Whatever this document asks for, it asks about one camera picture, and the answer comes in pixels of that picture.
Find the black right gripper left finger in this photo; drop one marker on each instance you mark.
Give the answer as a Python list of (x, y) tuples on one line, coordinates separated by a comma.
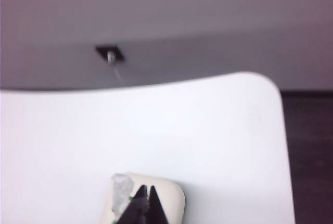
[(135, 208)]

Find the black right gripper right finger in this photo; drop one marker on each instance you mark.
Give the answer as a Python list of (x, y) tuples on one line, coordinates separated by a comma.
[(157, 208)]

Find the white green foam mahjong tile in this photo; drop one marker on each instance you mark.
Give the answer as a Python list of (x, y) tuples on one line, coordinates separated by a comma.
[(170, 195)]

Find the clear crumpled tape piece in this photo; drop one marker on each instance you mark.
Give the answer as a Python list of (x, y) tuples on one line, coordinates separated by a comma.
[(121, 191)]

